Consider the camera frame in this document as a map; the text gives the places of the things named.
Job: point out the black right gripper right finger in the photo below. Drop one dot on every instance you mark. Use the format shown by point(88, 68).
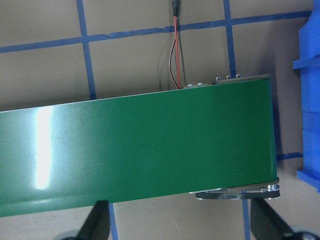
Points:
point(266, 224)

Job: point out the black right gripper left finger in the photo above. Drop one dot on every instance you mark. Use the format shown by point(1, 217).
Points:
point(97, 224)

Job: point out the green conveyor belt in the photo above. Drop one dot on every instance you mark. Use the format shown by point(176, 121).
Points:
point(136, 147)

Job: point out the blue bin on right side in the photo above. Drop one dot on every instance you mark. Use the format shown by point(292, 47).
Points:
point(308, 65)

